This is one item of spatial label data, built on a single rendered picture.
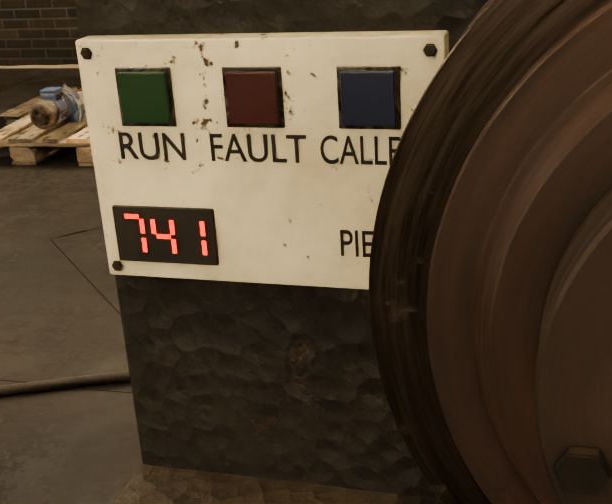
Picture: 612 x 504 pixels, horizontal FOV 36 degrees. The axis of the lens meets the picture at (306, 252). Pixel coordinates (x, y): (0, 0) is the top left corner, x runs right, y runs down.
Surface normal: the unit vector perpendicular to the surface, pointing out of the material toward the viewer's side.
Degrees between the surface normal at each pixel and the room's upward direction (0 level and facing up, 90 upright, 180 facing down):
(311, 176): 90
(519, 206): 69
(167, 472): 0
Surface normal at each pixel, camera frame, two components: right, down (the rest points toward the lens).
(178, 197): -0.27, 0.38
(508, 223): -0.94, -0.17
